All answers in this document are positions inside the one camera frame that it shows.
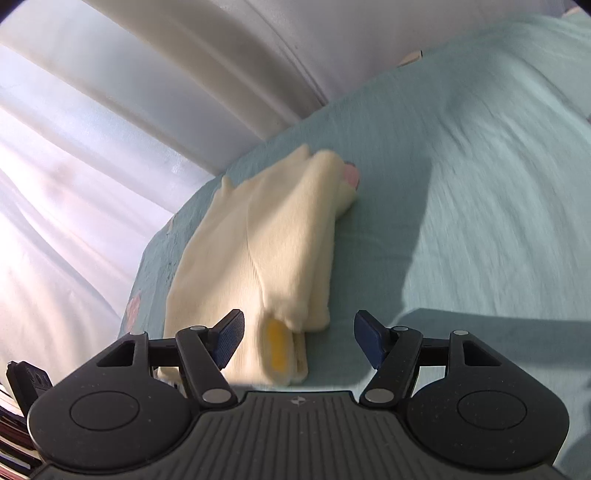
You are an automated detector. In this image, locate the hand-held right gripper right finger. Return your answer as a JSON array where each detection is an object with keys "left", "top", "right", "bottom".
[{"left": 353, "top": 310, "right": 502, "bottom": 409}]

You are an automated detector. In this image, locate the cream knit sweater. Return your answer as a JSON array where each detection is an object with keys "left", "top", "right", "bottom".
[{"left": 154, "top": 144, "right": 360, "bottom": 387}]

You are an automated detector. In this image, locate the teal blanket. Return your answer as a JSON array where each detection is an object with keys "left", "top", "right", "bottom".
[{"left": 117, "top": 11, "right": 591, "bottom": 467}]

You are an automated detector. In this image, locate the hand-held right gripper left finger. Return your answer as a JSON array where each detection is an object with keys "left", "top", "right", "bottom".
[{"left": 95, "top": 309, "right": 245, "bottom": 409}]

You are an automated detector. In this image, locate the white curtain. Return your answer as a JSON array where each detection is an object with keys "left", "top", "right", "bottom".
[{"left": 0, "top": 0, "right": 573, "bottom": 370}]

